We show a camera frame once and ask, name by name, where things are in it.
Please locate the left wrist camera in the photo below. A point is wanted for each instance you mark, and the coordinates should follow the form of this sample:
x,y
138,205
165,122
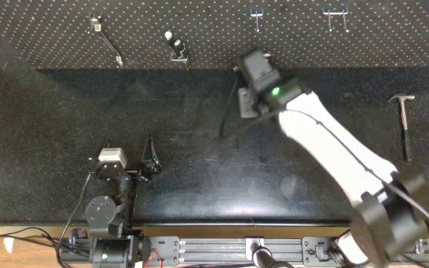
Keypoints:
x,y
112,155

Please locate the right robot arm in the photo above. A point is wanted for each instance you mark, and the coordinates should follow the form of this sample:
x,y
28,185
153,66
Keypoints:
x,y
333,149

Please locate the wrench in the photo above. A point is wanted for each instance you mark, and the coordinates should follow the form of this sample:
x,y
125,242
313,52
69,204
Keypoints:
x,y
107,41

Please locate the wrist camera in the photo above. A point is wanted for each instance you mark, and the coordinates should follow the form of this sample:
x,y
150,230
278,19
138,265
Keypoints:
x,y
246,102
112,155

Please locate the black pegboard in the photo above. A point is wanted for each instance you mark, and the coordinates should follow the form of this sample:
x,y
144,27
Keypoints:
x,y
296,44

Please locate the mounting rail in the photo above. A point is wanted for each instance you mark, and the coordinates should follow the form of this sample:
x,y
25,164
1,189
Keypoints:
x,y
218,249

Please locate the metal hook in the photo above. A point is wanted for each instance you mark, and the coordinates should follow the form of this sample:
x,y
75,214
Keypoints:
x,y
94,16
257,22
177,59
335,13

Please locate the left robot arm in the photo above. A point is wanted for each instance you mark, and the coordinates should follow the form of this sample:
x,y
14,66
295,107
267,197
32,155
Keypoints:
x,y
104,216

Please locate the hammer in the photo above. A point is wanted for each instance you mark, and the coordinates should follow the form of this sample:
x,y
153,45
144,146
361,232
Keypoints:
x,y
405,130

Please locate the white tape piece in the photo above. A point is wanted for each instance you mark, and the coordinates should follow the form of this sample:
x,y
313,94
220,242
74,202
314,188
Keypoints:
x,y
9,243

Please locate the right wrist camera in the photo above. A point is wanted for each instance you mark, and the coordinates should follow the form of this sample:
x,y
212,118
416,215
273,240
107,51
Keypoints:
x,y
246,102

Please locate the pliers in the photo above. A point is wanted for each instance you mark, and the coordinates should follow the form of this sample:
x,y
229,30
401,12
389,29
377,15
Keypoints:
x,y
173,46

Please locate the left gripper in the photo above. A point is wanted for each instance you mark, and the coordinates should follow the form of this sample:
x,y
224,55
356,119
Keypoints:
x,y
136,173

